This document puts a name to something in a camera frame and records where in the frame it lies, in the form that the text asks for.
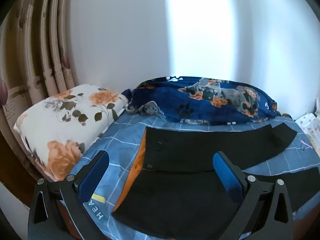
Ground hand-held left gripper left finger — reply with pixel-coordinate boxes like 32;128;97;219
27;150;110;240

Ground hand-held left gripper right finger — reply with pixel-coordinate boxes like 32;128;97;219
212;151;294;240

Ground black pants with orange lining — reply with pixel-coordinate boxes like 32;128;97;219
111;124;320;240

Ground blue checked bedsheet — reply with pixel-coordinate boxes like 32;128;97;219
60;112;320;240

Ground white floral pillow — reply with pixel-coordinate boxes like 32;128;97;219
14;84;129;182

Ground blue dog print blanket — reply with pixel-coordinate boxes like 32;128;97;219
122;76;284;126

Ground white polka dot cloth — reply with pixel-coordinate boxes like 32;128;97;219
295;97;320;158

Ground beige floral curtain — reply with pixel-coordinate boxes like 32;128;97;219
0;0;78;180

